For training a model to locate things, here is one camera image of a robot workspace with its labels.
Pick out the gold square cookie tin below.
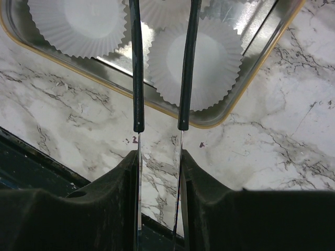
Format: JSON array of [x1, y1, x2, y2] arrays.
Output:
[[1, 1, 304, 129]]

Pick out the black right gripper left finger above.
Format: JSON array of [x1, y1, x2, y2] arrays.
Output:
[[1, 150, 138, 250]]

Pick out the black metal base rail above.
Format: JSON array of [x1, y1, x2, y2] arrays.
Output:
[[1, 128, 172, 250]]

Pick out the white paper cupcake liner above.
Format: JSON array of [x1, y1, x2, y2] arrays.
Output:
[[148, 18, 243, 111], [140, 0, 213, 27], [28, 0, 126, 58]]

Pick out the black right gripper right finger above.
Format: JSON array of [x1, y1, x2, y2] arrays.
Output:
[[181, 151, 334, 250]]

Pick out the black cat-paw metal tongs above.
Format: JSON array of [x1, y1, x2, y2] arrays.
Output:
[[129, 1, 202, 250]]

